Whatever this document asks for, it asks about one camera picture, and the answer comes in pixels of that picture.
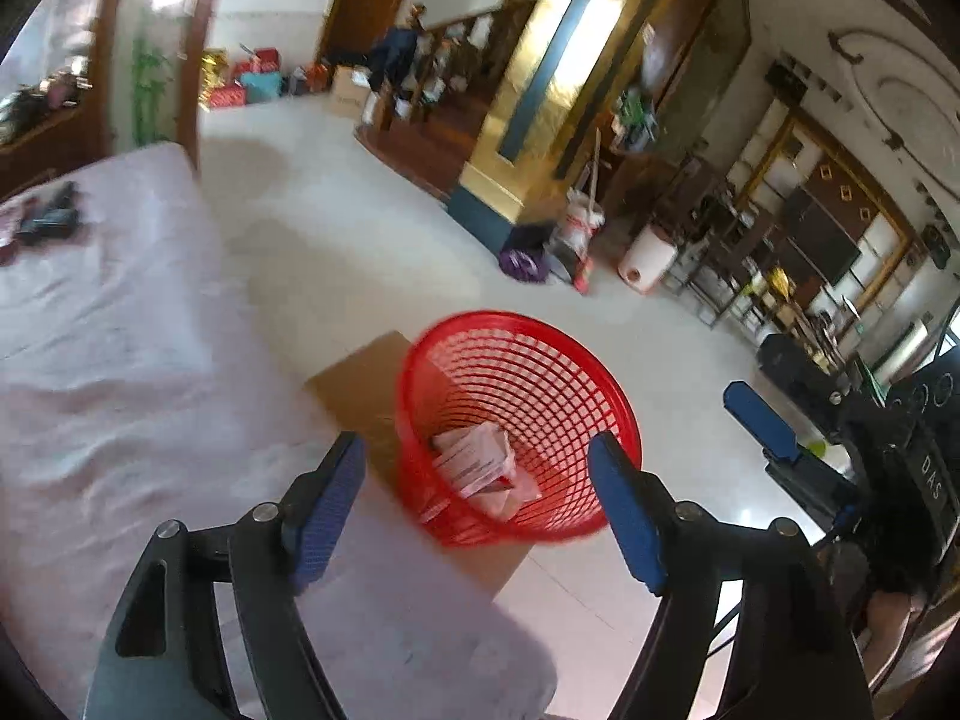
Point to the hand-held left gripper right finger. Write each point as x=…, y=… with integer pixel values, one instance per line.
x=626, y=517

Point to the pale crumpled wrapper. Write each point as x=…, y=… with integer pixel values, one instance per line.
x=510, y=499

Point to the table with pale cloth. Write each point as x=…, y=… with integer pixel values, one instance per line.
x=150, y=390

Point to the wooden door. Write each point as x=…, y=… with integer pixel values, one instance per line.
x=367, y=0

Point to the open cardboard box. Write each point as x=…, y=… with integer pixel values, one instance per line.
x=350, y=94

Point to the white cylindrical stool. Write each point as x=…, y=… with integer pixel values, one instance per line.
x=646, y=259

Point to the person's right forearm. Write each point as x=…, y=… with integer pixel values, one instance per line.
x=892, y=622

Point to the dark wooden cabinet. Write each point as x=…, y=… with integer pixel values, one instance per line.
x=675, y=112

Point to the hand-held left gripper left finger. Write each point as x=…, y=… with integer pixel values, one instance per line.
x=330, y=517

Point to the dark wall screen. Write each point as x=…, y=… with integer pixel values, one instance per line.
x=821, y=236

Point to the bamboo painted panel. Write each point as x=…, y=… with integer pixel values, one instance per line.
x=150, y=75

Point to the wooden staircase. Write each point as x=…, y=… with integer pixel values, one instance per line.
x=450, y=120

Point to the white red printed paper packet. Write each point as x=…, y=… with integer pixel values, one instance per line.
x=469, y=457

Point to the red plastic mesh basket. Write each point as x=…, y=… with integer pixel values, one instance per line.
x=525, y=360

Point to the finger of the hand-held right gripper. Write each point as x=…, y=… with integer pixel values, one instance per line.
x=759, y=420

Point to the gold pillar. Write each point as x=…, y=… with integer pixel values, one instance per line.
x=540, y=90

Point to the teal gift box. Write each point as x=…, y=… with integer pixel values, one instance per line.
x=261, y=86

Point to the tall red gift box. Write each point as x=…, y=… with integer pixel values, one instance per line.
x=266, y=60

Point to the pink red floor packet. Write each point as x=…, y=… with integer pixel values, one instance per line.
x=583, y=274

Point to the yellow bag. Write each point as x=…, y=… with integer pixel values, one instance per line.
x=777, y=283

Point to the flat cardboard box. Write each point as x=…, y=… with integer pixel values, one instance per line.
x=360, y=390

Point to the gold foil ornament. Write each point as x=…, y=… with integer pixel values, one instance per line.
x=214, y=75

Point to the black bag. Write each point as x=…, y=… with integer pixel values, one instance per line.
x=799, y=367

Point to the black device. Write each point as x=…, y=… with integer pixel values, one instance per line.
x=52, y=219

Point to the purple bag on floor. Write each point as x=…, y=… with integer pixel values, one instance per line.
x=523, y=264

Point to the dark wooden chair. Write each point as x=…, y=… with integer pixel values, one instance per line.
x=712, y=247

